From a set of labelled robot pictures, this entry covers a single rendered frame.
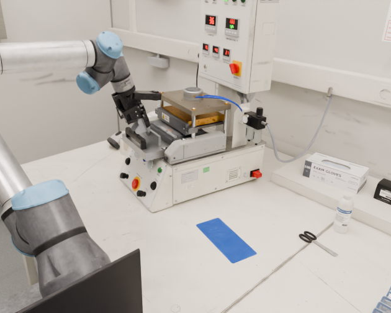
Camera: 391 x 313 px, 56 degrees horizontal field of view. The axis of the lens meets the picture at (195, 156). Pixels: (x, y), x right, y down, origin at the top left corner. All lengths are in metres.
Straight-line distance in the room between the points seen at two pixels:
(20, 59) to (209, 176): 0.80
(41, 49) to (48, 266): 0.55
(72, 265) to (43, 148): 2.13
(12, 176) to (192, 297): 0.57
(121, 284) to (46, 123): 2.11
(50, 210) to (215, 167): 0.79
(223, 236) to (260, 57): 0.67
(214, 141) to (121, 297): 0.76
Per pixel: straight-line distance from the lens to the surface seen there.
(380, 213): 1.51
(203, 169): 1.43
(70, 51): 1.08
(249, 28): 1.40
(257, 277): 1.16
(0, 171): 1.01
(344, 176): 1.58
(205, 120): 1.43
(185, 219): 1.36
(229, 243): 1.27
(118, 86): 1.31
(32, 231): 0.84
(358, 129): 1.75
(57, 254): 0.81
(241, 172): 1.56
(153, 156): 1.36
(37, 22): 2.70
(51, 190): 0.84
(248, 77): 1.43
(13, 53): 1.04
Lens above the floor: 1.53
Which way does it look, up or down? 25 degrees down
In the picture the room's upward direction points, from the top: 2 degrees clockwise
